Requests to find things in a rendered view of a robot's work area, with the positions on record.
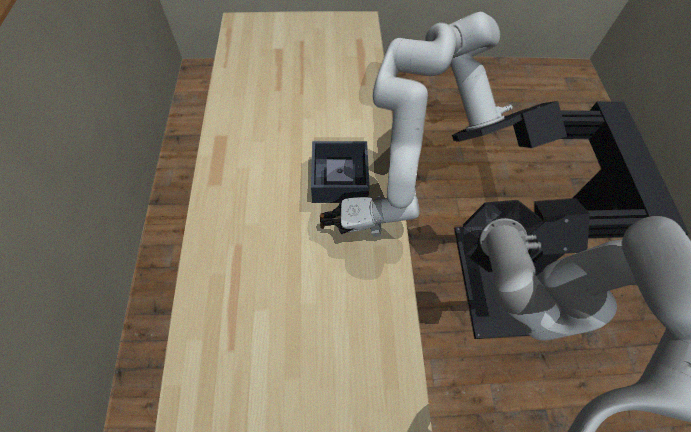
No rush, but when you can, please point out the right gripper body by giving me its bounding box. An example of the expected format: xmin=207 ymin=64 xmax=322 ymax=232
xmin=341 ymin=197 xmax=376 ymax=232

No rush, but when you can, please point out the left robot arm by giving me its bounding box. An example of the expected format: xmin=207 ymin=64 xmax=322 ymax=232
xmin=480 ymin=216 xmax=691 ymax=432

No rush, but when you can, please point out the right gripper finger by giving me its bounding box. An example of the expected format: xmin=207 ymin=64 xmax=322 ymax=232
xmin=321 ymin=200 xmax=342 ymax=219
xmin=320 ymin=218 xmax=355 ymax=234

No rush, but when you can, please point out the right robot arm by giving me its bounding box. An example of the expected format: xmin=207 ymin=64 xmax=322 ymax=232
xmin=371 ymin=12 xmax=512 ymax=237

